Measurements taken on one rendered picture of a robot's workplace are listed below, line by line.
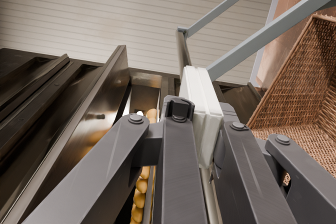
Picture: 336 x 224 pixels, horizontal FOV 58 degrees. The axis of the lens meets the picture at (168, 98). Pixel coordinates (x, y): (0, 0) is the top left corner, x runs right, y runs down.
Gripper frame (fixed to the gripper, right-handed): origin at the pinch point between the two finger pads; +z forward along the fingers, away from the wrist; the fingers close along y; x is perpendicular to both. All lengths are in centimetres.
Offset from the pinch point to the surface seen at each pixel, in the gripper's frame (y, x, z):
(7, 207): -23.5, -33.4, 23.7
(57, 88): -44, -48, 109
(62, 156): -20, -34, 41
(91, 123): -19, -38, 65
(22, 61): -71, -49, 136
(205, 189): 3.2, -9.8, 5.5
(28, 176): -23, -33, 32
